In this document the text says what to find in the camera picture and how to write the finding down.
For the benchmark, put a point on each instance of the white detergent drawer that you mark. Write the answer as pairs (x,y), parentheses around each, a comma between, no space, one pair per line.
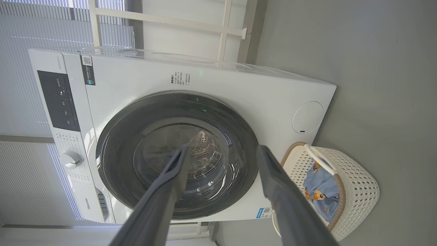
(85,201)

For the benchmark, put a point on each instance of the black washing machine door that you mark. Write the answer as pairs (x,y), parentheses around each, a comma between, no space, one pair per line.
(116,153)

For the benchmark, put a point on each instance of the blue energy label sticker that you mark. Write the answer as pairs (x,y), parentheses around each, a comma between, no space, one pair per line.
(263,213)

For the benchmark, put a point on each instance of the steel washing machine drum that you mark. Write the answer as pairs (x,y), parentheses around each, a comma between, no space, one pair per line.
(205,147)

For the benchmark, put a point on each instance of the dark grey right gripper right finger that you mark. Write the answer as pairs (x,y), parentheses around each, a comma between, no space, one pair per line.
(290,212)

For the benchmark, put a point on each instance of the blue bear-print garment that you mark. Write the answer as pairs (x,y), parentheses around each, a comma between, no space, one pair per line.
(324,188)

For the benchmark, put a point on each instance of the silver washer control knob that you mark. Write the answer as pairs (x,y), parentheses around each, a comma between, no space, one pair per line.
(71,160)

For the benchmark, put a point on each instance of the cream perforated laundry basket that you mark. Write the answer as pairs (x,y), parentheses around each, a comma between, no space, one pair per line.
(358,184)

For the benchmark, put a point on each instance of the white front-load washing machine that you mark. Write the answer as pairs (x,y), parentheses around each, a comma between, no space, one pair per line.
(239,92)

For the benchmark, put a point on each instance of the white metal railing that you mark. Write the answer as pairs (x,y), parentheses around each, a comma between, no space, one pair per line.
(170,19)

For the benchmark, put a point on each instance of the dark QR code sticker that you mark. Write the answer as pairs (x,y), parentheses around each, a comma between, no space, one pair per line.
(88,71)

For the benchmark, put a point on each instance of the black washer control panel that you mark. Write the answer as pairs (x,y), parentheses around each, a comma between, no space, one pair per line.
(58,102)

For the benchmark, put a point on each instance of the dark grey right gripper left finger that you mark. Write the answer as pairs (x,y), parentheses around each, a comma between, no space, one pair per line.
(160,205)

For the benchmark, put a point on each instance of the round white filter cover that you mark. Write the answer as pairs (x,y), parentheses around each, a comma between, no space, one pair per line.
(307,116)

